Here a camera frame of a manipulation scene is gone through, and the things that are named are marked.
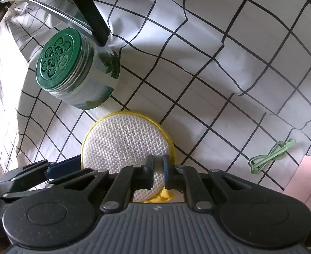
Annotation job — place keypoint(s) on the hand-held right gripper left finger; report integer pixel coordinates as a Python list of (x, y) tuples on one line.
[(150, 172)]

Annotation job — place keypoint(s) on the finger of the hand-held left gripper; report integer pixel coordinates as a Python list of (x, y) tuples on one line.
[(63, 168)]

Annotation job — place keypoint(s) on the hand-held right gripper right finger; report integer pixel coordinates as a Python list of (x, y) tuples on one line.
[(167, 173)]

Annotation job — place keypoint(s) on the round white mesh pad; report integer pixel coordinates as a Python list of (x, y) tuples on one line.
[(123, 143)]

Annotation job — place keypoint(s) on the white black checked tablecloth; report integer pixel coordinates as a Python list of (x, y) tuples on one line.
[(197, 84)]

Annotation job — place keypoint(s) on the green lid glass jar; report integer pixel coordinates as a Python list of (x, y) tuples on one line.
[(63, 55)]

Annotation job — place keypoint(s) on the green rubber band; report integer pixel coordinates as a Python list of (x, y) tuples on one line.
[(287, 144)]

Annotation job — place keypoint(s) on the pink paper sheet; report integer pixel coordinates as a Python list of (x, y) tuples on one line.
[(309, 180)]

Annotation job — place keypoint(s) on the curved metal rod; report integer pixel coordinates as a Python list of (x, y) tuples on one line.
[(52, 12)]

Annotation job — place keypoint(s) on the black bar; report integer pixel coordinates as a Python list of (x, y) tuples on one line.
[(92, 13)]

